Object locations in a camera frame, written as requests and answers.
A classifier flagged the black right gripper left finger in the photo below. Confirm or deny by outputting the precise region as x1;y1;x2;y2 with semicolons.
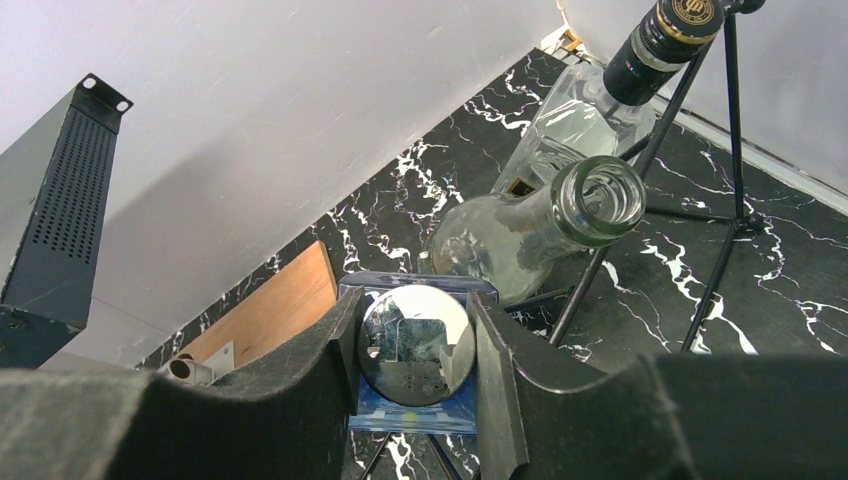
1;288;364;479

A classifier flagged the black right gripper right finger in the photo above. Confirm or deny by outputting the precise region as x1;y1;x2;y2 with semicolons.
467;293;847;479

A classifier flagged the blue square bottle front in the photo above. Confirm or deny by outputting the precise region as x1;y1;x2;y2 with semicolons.
338;271;499;435

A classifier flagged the black wire wine rack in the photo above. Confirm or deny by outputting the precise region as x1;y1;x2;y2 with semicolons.
357;0;770;480

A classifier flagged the clear round glass bottle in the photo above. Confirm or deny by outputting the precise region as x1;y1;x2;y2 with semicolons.
418;155;646;305

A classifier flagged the clear square bottle black cap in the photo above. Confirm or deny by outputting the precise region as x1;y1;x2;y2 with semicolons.
492;0;725;196

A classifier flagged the wooden board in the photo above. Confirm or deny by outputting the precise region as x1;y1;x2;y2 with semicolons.
182;241;337;368

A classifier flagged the metal bracket on board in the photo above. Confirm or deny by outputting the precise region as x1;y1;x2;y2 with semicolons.
157;341;235;386

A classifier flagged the grey rack-mount device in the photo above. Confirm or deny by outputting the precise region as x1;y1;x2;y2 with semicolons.
1;73;133;369

